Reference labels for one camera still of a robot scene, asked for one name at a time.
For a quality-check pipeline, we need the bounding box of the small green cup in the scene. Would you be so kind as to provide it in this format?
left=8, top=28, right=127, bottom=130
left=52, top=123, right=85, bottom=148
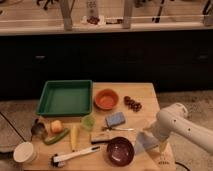
left=81, top=115, right=95, bottom=131

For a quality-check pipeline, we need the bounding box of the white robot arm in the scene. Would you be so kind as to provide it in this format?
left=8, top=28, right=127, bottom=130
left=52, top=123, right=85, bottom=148
left=146, top=103, right=213, bottom=155

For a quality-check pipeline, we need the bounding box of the yellow corn cob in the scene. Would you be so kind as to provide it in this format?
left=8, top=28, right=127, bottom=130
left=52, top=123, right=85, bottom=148
left=70, top=125, right=79, bottom=152

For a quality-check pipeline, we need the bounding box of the metal measuring cup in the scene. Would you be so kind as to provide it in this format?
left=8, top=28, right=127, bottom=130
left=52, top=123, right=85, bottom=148
left=31, top=119, right=48, bottom=140

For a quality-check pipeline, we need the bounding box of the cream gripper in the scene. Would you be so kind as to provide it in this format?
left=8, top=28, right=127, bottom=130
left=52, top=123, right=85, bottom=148
left=144, top=122, right=171, bottom=153

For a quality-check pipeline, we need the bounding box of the orange red bowl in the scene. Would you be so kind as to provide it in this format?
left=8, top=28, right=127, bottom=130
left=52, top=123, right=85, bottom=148
left=94, top=89, right=119, bottom=110

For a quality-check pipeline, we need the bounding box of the dark purple bowl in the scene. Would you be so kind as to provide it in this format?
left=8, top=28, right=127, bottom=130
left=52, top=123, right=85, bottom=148
left=106, top=137, right=135, bottom=167

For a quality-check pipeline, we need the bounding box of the black cable on floor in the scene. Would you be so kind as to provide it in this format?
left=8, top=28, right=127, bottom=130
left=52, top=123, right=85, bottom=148
left=175, top=161, right=192, bottom=171

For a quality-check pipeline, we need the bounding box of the green cucumber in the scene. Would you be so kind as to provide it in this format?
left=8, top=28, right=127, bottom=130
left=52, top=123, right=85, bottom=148
left=43, top=128, right=70, bottom=145

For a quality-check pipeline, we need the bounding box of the metal spoon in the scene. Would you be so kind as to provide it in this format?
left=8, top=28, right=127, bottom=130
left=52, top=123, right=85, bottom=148
left=101, top=127, right=134, bottom=131

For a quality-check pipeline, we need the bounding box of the orange yellow fruit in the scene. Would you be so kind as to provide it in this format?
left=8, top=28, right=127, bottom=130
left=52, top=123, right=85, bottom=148
left=50, top=120, right=63, bottom=134

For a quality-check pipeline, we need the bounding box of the wooden block brush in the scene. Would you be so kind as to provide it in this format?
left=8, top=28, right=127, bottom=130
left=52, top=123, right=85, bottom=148
left=90, top=132, right=110, bottom=144

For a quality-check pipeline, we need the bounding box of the green plastic tray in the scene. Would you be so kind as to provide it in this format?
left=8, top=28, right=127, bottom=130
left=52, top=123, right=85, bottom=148
left=37, top=80, right=93, bottom=117

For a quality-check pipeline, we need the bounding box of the grey towel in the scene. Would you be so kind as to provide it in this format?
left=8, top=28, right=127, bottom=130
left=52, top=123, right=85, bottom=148
left=134, top=132, right=159, bottom=155

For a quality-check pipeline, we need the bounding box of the bunch of dark grapes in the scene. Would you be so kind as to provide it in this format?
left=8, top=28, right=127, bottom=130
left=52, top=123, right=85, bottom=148
left=124, top=96, right=142, bottom=112

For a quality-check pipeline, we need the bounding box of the blue sponge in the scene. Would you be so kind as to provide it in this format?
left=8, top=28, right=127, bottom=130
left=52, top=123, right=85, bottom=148
left=105, top=112, right=126, bottom=127

